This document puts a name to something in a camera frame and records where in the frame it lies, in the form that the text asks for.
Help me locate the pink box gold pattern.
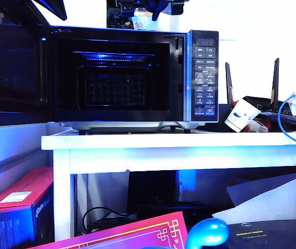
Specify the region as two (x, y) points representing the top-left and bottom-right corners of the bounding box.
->
(31, 212), (189, 249)

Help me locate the black glass microwave door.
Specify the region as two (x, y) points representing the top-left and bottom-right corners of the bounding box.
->
(0, 22), (51, 128)

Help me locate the black box yellow label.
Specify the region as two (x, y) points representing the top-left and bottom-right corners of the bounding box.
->
(225, 219), (296, 249)

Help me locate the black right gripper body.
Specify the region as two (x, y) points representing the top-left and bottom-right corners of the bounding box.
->
(163, 0), (190, 16)

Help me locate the white foam sheet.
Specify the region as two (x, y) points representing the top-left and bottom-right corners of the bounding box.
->
(212, 172), (296, 225)

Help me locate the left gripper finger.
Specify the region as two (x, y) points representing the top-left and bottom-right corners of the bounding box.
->
(23, 0), (51, 26)
(32, 0), (68, 21)

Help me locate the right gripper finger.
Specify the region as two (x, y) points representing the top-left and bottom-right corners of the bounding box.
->
(117, 2), (138, 13)
(145, 0), (174, 22)

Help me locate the black Midea microwave oven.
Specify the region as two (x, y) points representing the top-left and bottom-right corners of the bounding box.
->
(46, 25), (219, 135)

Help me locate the red and blue cardboard box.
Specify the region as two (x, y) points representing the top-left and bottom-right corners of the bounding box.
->
(0, 167), (55, 249)

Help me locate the black router with antennas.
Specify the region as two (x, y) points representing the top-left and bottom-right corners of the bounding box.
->
(219, 58), (296, 132)

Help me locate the black flat electronics device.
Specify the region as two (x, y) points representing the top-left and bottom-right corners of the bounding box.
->
(134, 201), (216, 229)

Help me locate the white paper cup blue print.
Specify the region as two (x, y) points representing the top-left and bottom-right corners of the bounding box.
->
(224, 98), (262, 133)

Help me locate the white cable tag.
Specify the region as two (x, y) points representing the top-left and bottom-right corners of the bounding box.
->
(288, 92), (296, 116)

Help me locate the white table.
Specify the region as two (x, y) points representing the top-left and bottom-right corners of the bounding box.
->
(41, 131), (296, 242)

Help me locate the blue network cable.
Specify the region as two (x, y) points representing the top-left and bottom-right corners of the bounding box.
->
(277, 93), (296, 156)

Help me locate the black computer case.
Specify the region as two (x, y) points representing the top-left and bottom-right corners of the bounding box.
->
(127, 170), (179, 208)

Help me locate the blue rounded plastic object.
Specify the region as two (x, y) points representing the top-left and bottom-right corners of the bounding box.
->
(185, 218), (230, 249)

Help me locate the black power cable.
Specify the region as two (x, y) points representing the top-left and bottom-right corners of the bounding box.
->
(82, 206), (138, 234)

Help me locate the clear plastic snack box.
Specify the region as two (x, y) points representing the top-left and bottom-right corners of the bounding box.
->
(131, 7), (159, 30)

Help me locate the small red white box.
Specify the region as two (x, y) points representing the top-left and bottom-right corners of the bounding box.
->
(246, 119), (271, 133)

